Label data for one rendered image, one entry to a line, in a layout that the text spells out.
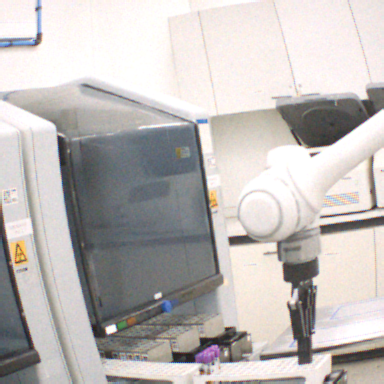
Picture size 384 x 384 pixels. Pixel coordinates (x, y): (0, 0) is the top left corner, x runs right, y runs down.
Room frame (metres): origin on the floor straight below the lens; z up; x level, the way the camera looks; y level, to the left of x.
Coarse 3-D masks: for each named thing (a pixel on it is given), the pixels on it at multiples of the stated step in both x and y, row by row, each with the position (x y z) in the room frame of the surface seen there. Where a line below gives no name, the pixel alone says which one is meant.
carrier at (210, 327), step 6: (210, 318) 2.00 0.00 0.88; (216, 318) 2.01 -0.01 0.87; (222, 318) 2.04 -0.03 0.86; (198, 324) 1.96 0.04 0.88; (204, 324) 1.95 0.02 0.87; (210, 324) 1.98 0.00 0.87; (216, 324) 2.01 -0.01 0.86; (222, 324) 2.04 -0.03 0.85; (204, 330) 1.95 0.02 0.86; (210, 330) 1.98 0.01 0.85; (216, 330) 2.00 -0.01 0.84; (222, 330) 2.03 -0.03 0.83; (204, 336) 1.95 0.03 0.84; (210, 336) 1.97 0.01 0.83
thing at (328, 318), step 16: (352, 304) 2.01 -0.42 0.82; (368, 304) 1.95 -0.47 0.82; (320, 320) 1.92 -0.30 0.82; (336, 320) 1.87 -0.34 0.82; (352, 320) 1.82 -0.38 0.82; (368, 320) 1.76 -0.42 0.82; (288, 336) 1.83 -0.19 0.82; (320, 336) 1.74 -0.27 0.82; (336, 336) 1.69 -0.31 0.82; (352, 336) 1.65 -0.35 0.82; (368, 336) 1.60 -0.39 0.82; (272, 352) 1.70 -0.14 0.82; (288, 352) 1.67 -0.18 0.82; (320, 352) 1.64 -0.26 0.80
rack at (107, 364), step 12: (108, 360) 1.68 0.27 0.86; (120, 360) 1.66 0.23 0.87; (108, 372) 1.56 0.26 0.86; (120, 372) 1.55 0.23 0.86; (132, 372) 1.54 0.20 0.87; (144, 372) 1.54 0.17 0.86; (156, 372) 1.52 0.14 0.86; (168, 372) 1.51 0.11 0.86; (180, 372) 1.51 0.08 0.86; (192, 372) 1.50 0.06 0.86
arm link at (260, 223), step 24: (336, 144) 1.20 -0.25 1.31; (360, 144) 1.19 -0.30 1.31; (288, 168) 1.20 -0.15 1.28; (312, 168) 1.19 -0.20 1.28; (336, 168) 1.18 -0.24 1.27; (264, 192) 1.16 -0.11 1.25; (288, 192) 1.17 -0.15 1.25; (312, 192) 1.19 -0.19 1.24; (240, 216) 1.19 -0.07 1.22; (264, 216) 1.16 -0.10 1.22; (288, 216) 1.16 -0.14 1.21; (312, 216) 1.21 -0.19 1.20; (264, 240) 1.18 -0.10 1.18
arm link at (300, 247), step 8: (304, 232) 1.34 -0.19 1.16; (312, 232) 1.35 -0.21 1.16; (280, 240) 1.36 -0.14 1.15; (288, 240) 1.35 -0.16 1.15; (296, 240) 1.34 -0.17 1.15; (304, 240) 1.34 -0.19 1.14; (312, 240) 1.35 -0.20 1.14; (320, 240) 1.37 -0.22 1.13; (280, 248) 1.37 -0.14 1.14; (288, 248) 1.35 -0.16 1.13; (296, 248) 1.34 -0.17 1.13; (304, 248) 1.34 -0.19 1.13; (312, 248) 1.35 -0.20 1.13; (320, 248) 1.37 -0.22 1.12; (280, 256) 1.37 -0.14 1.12; (288, 256) 1.35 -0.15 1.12; (296, 256) 1.35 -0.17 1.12; (304, 256) 1.34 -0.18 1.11; (312, 256) 1.35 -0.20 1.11; (288, 264) 1.37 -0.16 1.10
